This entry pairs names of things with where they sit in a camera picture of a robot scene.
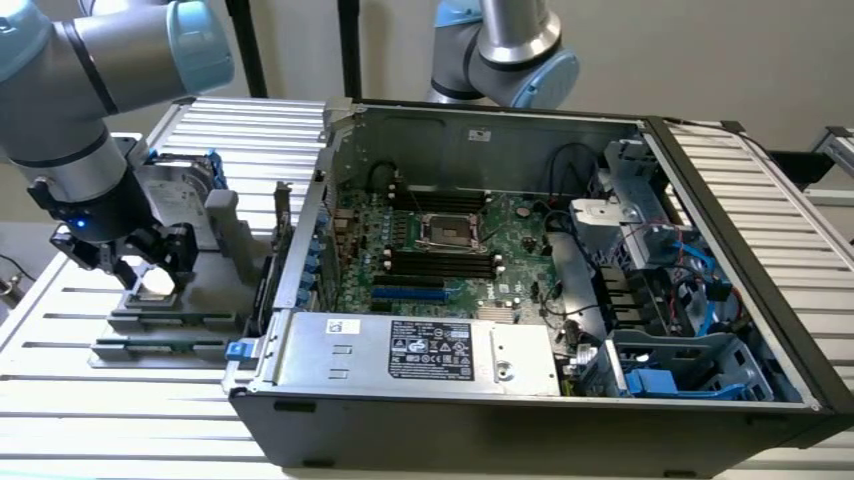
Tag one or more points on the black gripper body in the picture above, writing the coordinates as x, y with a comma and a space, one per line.
106, 210

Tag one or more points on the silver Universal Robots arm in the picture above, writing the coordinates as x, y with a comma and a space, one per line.
100, 50

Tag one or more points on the black expansion slot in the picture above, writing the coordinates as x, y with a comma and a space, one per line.
408, 281

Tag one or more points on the blue expansion slot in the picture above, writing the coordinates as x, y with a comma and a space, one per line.
408, 295

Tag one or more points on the black RAM slot bank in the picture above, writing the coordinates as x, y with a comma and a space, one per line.
440, 201
443, 263

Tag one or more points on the CPU socket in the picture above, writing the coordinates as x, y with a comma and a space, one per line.
445, 231

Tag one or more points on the grey parts rack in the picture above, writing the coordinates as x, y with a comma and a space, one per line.
209, 295

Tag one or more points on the hard disk with blue rails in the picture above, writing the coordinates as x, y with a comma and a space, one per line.
174, 192

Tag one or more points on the green RAM stick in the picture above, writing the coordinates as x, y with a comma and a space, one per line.
193, 317
180, 345

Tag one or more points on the graphics card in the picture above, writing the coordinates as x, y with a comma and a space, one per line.
283, 222

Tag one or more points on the blue case latch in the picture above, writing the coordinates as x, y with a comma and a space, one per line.
240, 350

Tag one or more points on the silver power supply unit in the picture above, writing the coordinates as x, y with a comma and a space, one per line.
373, 357

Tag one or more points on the black upright pole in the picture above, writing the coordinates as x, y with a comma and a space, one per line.
349, 50
249, 50

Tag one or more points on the socket locking lever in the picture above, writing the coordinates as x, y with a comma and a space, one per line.
495, 231

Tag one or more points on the silver chipset heatsink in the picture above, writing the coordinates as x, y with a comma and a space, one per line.
497, 314

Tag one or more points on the green motherboard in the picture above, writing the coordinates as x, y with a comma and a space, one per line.
513, 280

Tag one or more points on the grey air shroud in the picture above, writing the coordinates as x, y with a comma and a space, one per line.
573, 285

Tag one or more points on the black open PC case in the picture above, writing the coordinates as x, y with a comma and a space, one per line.
533, 430

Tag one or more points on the metal disk bay cage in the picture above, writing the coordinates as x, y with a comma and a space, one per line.
633, 190

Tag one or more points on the grey disk bay with blue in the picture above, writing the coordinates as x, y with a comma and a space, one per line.
694, 365

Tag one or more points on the aluminium profile frame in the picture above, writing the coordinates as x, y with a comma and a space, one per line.
834, 150

